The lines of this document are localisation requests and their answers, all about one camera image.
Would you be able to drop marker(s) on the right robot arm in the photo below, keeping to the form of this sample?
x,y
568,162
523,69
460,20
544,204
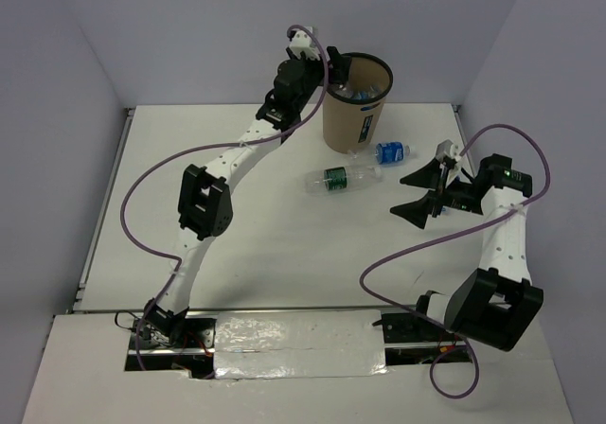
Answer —
x,y
497,302

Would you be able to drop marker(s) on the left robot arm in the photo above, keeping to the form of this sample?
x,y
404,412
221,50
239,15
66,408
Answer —
x,y
204,204

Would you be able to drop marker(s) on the shiny silver foil sheet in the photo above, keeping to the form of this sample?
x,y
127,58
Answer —
x,y
304,344

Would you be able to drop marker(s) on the blue label bottle by bin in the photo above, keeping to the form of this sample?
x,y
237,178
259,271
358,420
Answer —
x,y
383,153

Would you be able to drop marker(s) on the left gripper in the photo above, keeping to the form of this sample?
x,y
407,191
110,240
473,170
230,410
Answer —
x,y
339,73

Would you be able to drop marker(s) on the brown cylindrical paper bin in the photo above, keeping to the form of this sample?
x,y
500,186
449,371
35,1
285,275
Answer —
x,y
350,124

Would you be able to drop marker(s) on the green label clear bottle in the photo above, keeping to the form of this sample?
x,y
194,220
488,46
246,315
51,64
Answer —
x,y
341,179

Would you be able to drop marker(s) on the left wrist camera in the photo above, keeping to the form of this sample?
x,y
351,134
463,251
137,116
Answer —
x,y
301,44

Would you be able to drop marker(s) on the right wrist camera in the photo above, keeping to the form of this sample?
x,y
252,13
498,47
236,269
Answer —
x,y
447,154

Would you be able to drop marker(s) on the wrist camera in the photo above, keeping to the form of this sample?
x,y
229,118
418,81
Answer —
x,y
447,154
301,44

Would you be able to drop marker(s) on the crushed blue label bottle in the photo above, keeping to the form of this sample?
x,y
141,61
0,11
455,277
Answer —
x,y
371,92

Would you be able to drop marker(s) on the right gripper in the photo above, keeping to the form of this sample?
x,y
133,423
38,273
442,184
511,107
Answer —
x,y
430,177

